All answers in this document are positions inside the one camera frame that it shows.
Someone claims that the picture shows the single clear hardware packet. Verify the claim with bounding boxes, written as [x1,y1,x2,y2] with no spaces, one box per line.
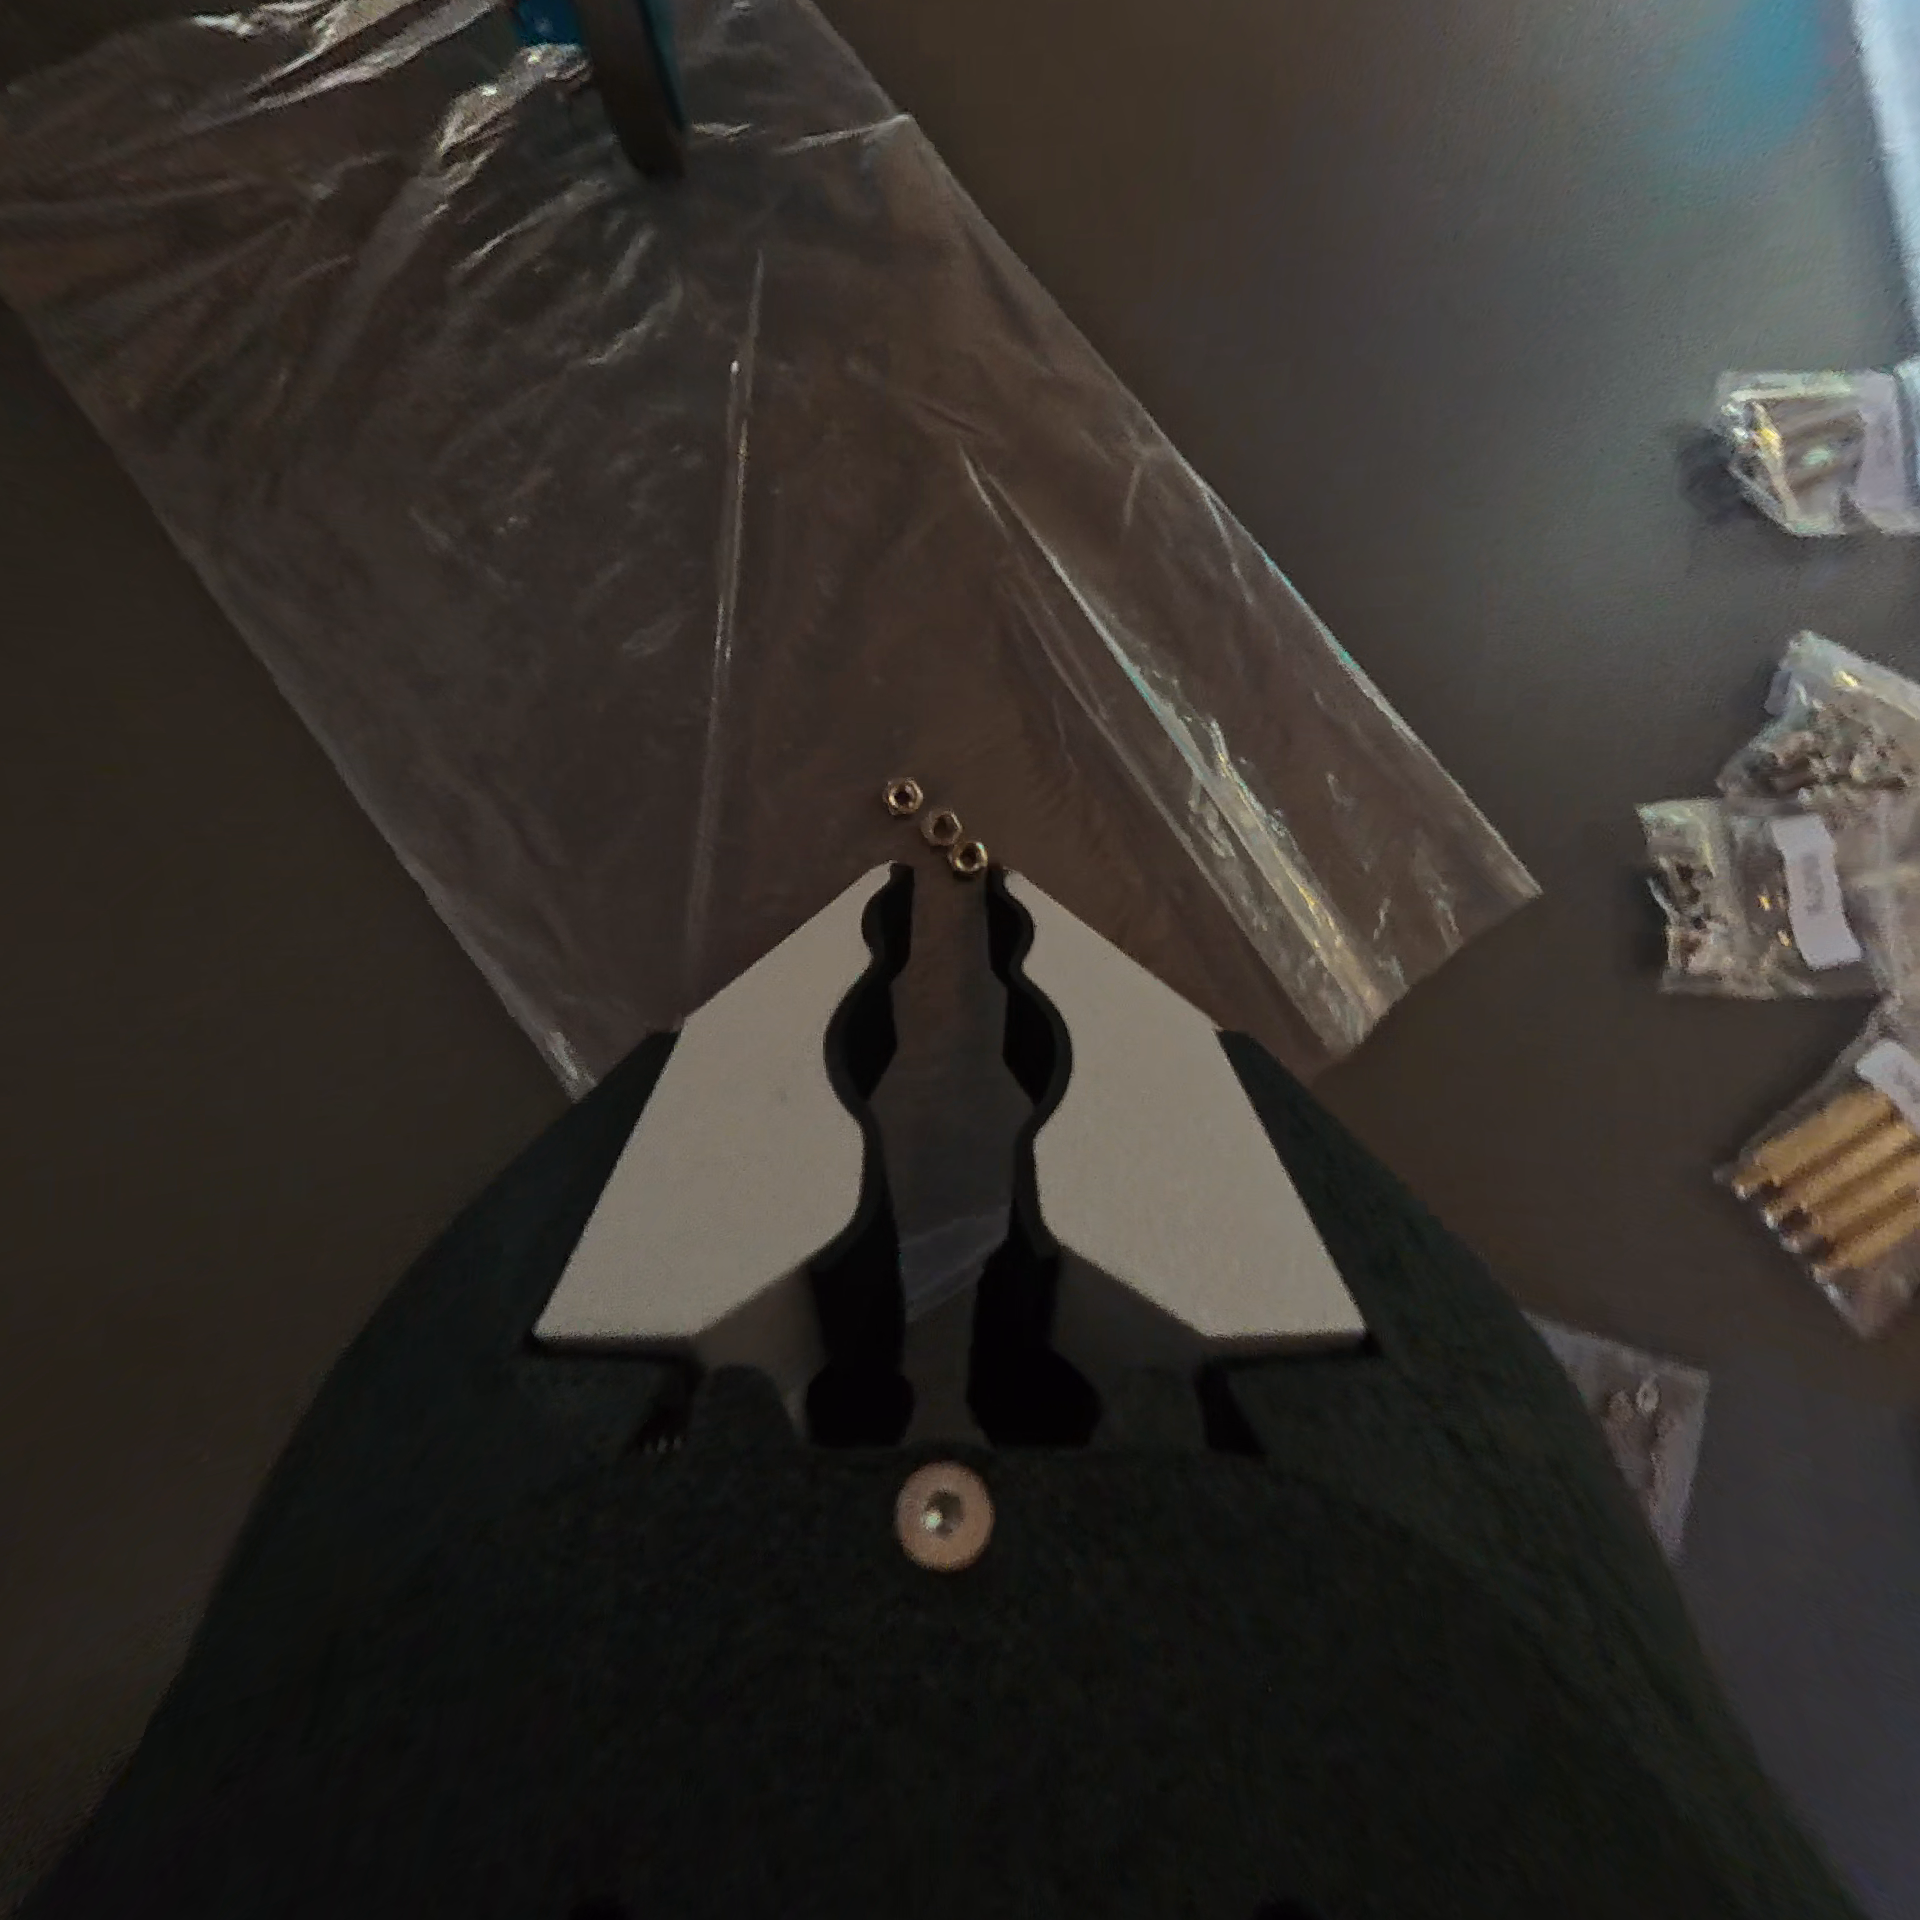
[1536,1320,1712,1561]

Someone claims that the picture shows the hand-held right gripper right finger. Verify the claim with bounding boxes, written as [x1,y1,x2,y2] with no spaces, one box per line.
[968,866,1368,1450]

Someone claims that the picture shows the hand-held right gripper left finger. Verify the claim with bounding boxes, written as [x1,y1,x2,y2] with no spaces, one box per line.
[538,862,917,1450]

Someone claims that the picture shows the pile of small hardware bags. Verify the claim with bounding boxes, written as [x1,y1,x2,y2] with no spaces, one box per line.
[1634,631,1920,1343]

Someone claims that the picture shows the white foam sheet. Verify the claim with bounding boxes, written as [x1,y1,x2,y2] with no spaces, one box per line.
[1851,0,1920,354]

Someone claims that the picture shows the grey desk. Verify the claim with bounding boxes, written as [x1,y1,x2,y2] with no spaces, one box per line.
[0,0,1920,1920]

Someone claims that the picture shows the clear flat plastic bag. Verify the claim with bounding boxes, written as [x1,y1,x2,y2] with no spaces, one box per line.
[0,0,1546,1292]

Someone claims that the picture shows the clear bag of long screws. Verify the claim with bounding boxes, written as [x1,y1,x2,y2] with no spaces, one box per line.
[1709,360,1920,540]

